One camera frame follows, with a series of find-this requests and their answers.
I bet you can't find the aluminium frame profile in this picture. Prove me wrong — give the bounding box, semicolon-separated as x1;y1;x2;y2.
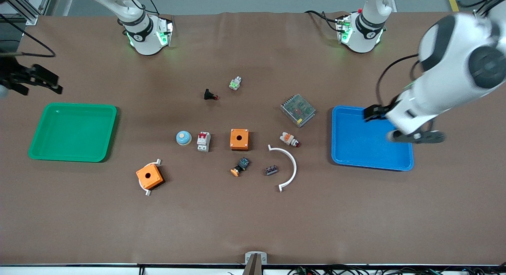
0;0;54;26

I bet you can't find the blue plastic tray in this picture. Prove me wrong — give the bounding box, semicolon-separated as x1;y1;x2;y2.
331;105;414;172

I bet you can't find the black base cable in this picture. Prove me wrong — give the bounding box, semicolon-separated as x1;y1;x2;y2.
304;10;344;33

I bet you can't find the black cable bundle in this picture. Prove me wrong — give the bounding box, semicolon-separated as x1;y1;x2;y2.
287;265;506;275

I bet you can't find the white red circuit breaker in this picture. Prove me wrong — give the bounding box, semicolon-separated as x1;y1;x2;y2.
197;132;211;153

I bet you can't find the black orange push button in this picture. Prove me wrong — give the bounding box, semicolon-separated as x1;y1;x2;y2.
230;157;251;177

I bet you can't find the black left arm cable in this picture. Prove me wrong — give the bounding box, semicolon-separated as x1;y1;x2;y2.
375;53;420;106

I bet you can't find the red white push button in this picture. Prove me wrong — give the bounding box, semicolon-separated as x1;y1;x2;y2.
279;132;301;148

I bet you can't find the metal mesh power supply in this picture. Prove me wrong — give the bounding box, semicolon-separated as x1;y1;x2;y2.
280;94;316;128

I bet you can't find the green plastic tray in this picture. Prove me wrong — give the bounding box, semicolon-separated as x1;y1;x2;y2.
28;103;118;163

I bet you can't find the white curved plastic bracket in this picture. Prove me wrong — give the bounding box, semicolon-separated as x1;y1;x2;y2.
138;159;162;197
268;145;297;192

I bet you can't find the orange button box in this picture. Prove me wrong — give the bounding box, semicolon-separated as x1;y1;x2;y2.
230;128;250;151
136;164;164;190

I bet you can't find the black cable loop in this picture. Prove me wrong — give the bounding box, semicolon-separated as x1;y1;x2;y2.
0;13;56;58

